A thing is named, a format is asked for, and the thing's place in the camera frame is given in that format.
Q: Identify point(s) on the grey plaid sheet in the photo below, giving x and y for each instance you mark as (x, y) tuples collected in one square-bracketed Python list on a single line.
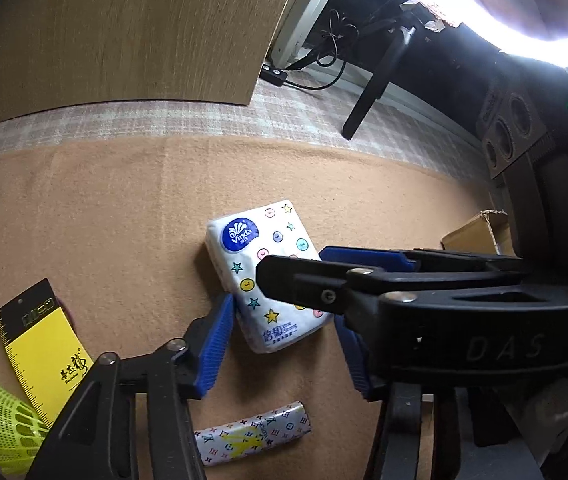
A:
[(114, 125)]

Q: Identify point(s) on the white dotted tissue pack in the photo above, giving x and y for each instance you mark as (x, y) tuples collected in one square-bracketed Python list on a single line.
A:
[(244, 270)]

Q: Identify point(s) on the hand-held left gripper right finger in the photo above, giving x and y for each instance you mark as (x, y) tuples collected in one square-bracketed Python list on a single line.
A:
[(356, 365)]

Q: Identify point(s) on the crumpled plastic wrap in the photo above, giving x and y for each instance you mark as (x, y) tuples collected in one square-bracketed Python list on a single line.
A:
[(433, 12)]

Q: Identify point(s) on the yellow ruler card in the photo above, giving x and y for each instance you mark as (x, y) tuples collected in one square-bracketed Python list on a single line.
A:
[(39, 340)]

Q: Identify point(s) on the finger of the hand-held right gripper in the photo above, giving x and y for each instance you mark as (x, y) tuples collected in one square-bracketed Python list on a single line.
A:
[(294, 280), (363, 257)]

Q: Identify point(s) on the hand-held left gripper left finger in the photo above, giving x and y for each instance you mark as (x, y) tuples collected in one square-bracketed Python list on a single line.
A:
[(216, 350)]

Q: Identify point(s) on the brown cardboard box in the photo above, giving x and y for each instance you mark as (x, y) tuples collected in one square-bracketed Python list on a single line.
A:
[(468, 235)]

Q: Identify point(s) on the light wooden panel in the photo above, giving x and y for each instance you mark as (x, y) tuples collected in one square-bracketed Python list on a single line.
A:
[(114, 35)]

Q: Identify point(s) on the black tripod stand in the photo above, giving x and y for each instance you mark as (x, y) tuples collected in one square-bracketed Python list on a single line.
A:
[(363, 105)]

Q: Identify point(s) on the white patterned tube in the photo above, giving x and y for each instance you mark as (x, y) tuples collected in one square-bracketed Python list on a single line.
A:
[(254, 432)]

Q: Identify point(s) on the pale cloth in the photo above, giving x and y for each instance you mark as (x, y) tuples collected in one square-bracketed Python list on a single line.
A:
[(558, 410)]

